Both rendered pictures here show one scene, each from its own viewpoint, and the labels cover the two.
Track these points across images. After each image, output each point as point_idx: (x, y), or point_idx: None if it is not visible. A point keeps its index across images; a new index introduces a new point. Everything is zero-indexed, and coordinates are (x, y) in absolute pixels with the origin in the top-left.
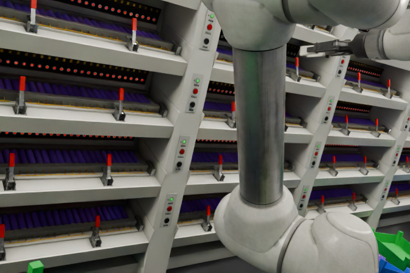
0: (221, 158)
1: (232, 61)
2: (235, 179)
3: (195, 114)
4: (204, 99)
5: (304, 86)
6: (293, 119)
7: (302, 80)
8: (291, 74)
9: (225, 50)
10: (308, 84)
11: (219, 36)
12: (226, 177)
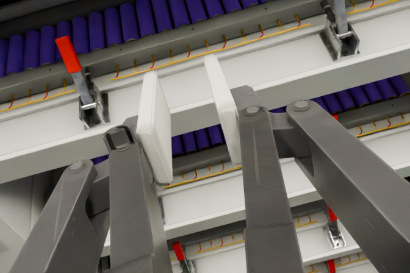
0: (177, 251)
1: (63, 88)
2: (233, 269)
3: (14, 250)
4: (5, 226)
5: (385, 61)
6: (397, 108)
7: (396, 17)
8: (326, 27)
9: (75, 28)
10: (407, 44)
11: None
12: (212, 267)
